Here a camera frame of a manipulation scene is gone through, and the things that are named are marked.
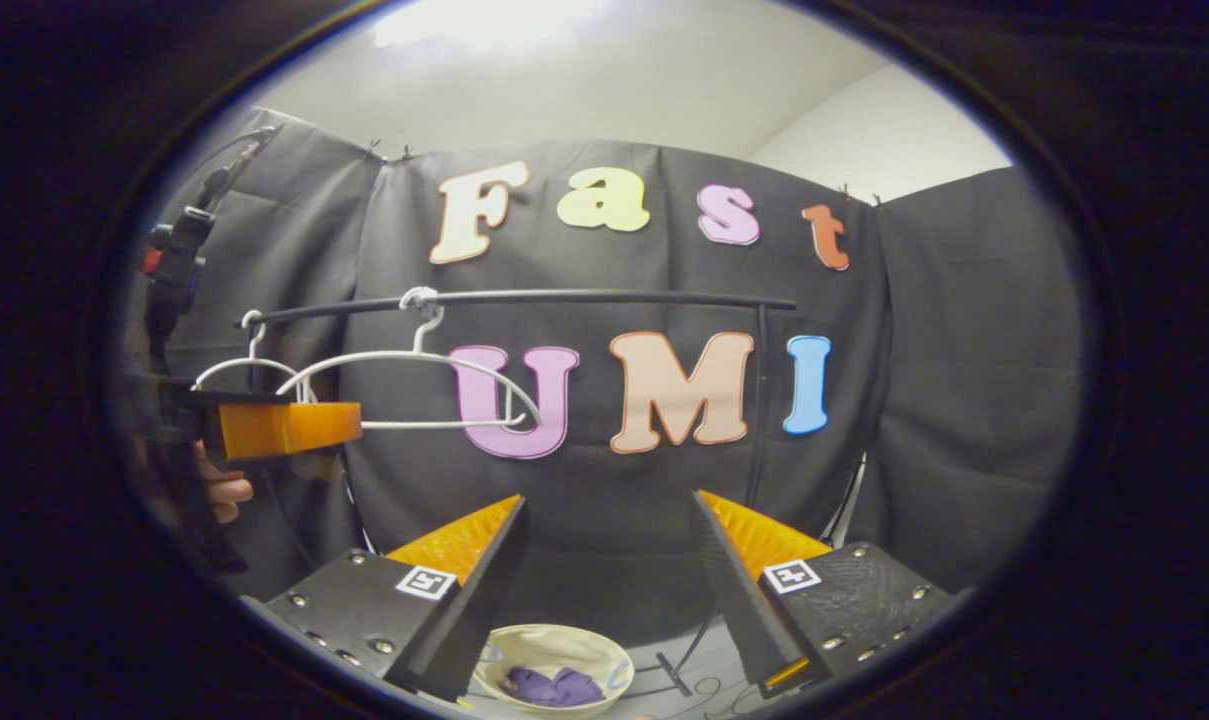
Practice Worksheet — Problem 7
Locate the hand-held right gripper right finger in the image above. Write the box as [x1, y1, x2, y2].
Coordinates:
[689, 490, 955, 699]

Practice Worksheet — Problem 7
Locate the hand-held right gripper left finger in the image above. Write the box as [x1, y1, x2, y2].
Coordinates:
[239, 495, 527, 701]

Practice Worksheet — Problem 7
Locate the cream laundry hamper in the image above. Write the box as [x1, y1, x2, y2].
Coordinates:
[472, 623, 635, 719]

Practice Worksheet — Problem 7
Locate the purple ribbed shirt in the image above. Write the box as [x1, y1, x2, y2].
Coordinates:
[502, 665, 607, 709]

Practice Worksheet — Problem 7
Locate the white hanger with taped hook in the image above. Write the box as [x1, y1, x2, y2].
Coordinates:
[276, 287, 545, 433]

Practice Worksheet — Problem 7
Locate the black backdrop cloth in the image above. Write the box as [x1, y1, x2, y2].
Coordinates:
[129, 108, 1083, 641]

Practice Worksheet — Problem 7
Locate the white wire hanger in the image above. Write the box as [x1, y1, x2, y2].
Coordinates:
[192, 310, 317, 403]

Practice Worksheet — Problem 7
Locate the black clothes rail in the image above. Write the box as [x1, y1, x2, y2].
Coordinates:
[236, 288, 799, 701]

